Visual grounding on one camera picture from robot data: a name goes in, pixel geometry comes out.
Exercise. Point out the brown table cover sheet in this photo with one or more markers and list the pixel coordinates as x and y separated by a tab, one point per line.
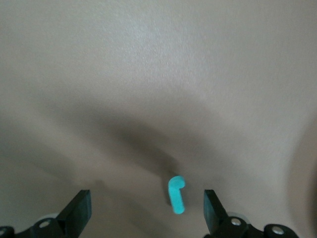
123	62

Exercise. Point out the teal letter j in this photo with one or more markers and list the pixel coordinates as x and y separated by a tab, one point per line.
176	198

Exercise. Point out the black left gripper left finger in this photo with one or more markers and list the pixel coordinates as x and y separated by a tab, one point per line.
71	218

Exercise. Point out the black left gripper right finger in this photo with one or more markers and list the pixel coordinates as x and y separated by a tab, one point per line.
215	220

